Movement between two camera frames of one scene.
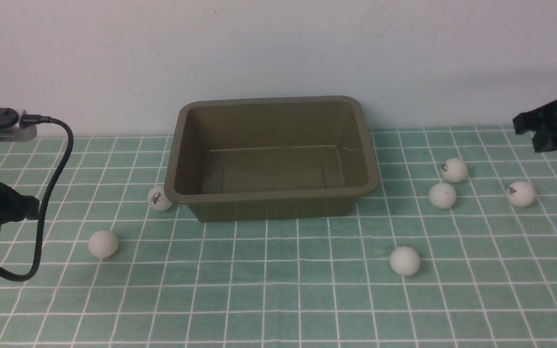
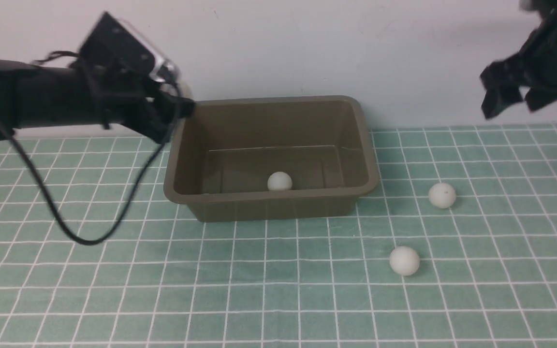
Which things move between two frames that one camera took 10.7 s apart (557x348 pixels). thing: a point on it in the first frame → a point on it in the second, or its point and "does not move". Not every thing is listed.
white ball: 442,195 does not move
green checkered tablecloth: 474,240 does not move
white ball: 103,243 → 280,181
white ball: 404,261 does not move
